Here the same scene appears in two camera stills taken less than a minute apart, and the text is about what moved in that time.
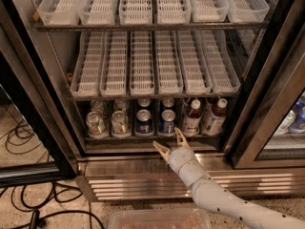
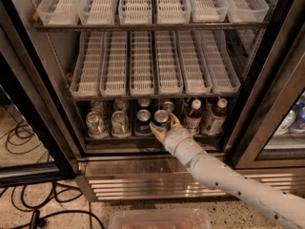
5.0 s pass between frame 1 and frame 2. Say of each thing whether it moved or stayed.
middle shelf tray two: stayed
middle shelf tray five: stayed
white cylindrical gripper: moved
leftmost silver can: stayed
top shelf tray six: stayed
